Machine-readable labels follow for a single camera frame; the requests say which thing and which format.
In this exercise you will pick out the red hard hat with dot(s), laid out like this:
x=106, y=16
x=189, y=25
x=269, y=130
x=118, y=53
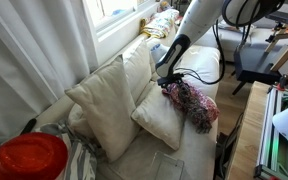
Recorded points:
x=27, y=156

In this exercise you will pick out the white curtain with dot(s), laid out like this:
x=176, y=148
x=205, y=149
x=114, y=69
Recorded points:
x=27, y=56

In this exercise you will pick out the white pillow blue print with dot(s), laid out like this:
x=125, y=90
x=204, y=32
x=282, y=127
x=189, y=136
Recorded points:
x=157, y=50

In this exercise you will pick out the light wooden table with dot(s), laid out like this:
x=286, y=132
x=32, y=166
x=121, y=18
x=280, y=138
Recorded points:
x=247, y=133

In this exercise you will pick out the grey white striped cloth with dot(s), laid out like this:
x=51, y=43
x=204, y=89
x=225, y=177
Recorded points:
x=80, y=163

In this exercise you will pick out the black low table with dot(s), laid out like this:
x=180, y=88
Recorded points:
x=254, y=63

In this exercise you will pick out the black camera on stand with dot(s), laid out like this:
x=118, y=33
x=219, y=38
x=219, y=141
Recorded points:
x=282, y=17

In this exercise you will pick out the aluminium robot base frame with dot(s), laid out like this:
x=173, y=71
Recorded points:
x=280, y=156

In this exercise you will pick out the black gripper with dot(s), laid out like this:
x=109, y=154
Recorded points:
x=169, y=80

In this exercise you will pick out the white framed window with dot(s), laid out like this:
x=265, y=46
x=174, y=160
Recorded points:
x=114, y=13

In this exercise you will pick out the black remote control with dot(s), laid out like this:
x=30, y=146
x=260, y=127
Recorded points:
x=28, y=126

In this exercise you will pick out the red patterned fringed blanket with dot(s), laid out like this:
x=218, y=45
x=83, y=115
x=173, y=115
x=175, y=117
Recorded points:
x=197, y=106

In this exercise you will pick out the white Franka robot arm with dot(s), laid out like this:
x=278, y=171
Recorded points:
x=197, y=16

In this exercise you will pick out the wooden camera stand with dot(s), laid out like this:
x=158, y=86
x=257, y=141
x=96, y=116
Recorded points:
x=284, y=55

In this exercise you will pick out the beige flanged throw pillow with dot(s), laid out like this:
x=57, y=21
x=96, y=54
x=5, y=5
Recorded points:
x=107, y=103
x=157, y=116

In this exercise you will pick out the white rounded plastic object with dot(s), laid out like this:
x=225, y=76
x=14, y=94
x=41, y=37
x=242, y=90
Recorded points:
x=285, y=121

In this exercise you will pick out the beige fabric couch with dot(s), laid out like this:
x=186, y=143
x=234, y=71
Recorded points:
x=197, y=150

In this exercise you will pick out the grey background sofa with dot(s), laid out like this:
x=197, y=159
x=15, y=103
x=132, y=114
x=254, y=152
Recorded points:
x=230, y=36

